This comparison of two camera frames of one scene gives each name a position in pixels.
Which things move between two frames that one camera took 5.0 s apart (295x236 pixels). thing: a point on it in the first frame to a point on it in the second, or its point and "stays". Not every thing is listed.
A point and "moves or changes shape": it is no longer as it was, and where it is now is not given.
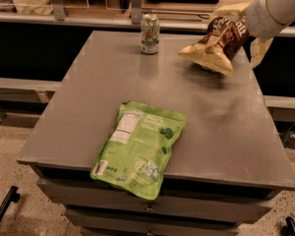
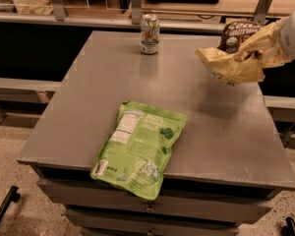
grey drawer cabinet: (224, 168) stays
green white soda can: (149, 33) stays
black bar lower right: (290, 229) stays
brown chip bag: (224, 35) moves or changes shape
